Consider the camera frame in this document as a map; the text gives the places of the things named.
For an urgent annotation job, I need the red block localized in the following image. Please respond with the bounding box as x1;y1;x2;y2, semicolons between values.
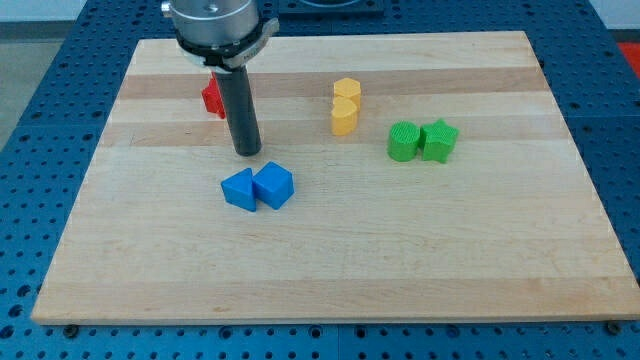
201;74;226;119

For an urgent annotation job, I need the yellow hexagon block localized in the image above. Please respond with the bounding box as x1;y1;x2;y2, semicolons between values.
333;77;362;111

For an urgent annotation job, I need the green cylinder block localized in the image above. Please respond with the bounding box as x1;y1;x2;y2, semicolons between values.
387;121;420;162

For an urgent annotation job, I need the wooden board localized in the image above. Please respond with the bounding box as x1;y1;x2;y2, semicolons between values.
32;31;639;325

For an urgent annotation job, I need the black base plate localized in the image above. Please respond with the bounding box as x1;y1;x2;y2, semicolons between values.
278;0;385;16

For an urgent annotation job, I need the green star block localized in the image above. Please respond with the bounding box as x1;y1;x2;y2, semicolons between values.
419;119;459;164

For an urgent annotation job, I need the blue triangular prism block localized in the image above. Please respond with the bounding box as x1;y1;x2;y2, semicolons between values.
221;168;257;212

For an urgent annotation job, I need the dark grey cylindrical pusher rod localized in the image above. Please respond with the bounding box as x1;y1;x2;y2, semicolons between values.
215;67;262;156

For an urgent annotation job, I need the yellow heart block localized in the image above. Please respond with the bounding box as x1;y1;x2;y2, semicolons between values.
331;96;358;136

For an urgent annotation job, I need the blue cube block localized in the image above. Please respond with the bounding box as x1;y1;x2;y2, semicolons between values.
253;161;295;210

